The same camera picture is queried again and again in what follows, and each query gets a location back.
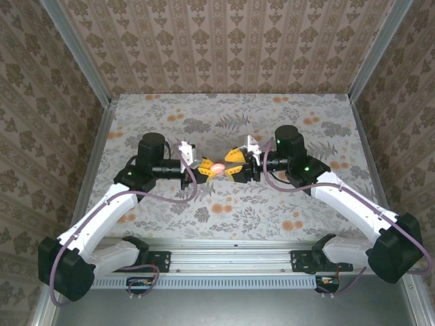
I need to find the grey slotted cable duct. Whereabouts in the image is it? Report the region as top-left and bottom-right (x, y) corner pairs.
(91, 275), (319, 290)

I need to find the small black controller board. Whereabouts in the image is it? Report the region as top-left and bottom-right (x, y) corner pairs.
(126, 276), (154, 295)
(315, 274), (341, 295)

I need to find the aluminium frame post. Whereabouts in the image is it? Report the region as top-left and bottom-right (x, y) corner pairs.
(349, 0), (415, 101)
(39, 0), (113, 107)

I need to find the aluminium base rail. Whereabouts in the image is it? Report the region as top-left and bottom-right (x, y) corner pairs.
(97, 237), (375, 274)

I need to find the aluminium table side rail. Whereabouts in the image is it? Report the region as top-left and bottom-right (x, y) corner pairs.
(349, 94), (402, 238)
(67, 96), (119, 238)

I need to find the grey metal sheet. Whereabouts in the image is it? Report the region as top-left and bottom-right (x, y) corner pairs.
(50, 281), (419, 326)

